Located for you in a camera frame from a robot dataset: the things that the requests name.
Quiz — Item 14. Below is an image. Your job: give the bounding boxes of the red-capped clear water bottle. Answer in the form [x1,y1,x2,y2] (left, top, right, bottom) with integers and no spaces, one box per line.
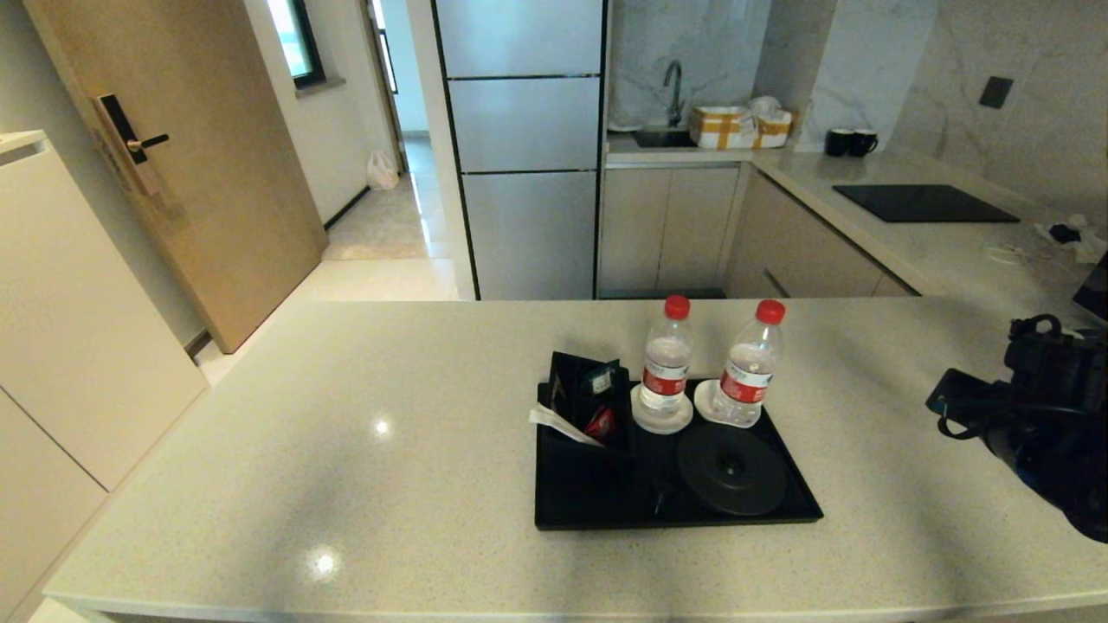
[639,295,695,425]
[710,299,787,425]

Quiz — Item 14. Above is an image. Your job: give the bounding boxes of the black round kettle base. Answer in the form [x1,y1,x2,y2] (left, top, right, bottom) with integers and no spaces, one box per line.
[677,421,789,517]

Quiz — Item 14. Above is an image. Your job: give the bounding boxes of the green snack packet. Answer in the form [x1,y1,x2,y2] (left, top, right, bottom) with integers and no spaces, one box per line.
[582,361,622,396]

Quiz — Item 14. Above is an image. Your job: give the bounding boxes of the white crumpled cloth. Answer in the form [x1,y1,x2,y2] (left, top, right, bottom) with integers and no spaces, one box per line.
[1037,214,1108,265]

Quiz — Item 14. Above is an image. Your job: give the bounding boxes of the black induction cooktop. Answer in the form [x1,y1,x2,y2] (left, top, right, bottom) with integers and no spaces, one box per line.
[832,184,1021,224]

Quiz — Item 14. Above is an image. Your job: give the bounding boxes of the white round paper coaster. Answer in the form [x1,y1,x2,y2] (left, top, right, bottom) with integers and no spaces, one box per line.
[631,383,695,435]
[693,379,763,429]

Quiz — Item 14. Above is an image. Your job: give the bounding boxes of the beige kitchen base cabinets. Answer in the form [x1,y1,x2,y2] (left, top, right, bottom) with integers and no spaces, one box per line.
[597,163,918,300]

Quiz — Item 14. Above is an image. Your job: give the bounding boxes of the yellow white basket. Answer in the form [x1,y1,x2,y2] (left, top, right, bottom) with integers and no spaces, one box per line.
[689,106,793,150]

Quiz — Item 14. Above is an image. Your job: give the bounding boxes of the black sachet holder box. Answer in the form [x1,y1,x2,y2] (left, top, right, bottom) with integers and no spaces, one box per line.
[538,381,637,484]

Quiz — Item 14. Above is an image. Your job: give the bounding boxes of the black rectangular serving tray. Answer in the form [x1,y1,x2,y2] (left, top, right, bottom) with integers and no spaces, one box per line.
[534,379,824,531]

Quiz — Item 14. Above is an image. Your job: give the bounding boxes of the steel kitchen sink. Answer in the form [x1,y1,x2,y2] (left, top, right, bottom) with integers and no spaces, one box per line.
[632,128,698,149]

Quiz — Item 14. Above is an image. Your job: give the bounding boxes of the white wrapped stirrer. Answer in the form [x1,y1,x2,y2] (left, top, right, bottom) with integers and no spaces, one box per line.
[530,403,604,447]

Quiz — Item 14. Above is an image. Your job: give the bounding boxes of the dark kitchen faucet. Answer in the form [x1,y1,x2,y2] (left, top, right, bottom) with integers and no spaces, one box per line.
[662,60,686,129]

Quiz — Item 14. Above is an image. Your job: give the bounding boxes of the silver refrigerator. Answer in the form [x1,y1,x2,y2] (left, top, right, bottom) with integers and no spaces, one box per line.
[430,0,607,301]

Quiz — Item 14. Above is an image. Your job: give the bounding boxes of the white plastic bag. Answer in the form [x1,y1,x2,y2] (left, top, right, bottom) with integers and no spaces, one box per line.
[366,151,401,191]

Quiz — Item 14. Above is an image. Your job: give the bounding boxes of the dark-framed window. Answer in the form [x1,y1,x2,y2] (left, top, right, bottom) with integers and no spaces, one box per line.
[264,0,327,91]

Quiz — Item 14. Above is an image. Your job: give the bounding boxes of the light wooden door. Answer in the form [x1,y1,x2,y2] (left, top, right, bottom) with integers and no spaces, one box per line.
[23,0,328,354]

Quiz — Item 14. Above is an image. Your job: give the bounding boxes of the black electronic door lock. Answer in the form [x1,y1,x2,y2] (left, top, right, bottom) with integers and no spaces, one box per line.
[93,93,171,196]

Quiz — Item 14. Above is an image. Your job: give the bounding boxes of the cream tall cabinet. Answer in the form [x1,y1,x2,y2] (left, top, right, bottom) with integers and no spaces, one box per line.
[0,130,210,623]

